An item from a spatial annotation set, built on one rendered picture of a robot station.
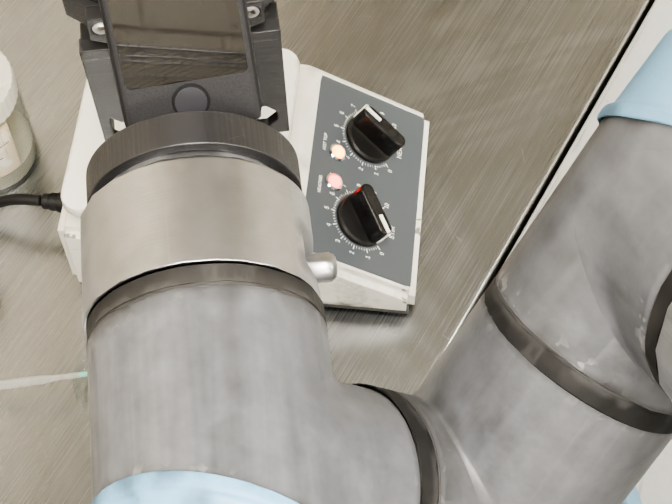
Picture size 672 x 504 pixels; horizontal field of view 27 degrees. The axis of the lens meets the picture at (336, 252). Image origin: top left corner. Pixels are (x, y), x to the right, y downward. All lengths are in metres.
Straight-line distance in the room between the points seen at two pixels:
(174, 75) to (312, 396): 0.12
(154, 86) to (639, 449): 0.19
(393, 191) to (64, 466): 0.24
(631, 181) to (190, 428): 0.14
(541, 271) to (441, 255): 0.42
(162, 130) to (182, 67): 0.02
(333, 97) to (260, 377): 0.45
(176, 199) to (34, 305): 0.43
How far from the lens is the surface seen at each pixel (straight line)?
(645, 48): 0.94
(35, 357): 0.83
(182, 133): 0.44
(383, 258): 0.79
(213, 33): 0.45
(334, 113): 0.82
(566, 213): 0.42
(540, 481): 0.43
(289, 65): 0.81
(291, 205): 0.44
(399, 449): 0.42
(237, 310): 0.40
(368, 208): 0.78
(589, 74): 0.93
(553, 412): 0.42
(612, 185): 0.41
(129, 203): 0.43
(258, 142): 0.44
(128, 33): 0.45
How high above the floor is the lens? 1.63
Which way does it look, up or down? 61 degrees down
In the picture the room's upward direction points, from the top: straight up
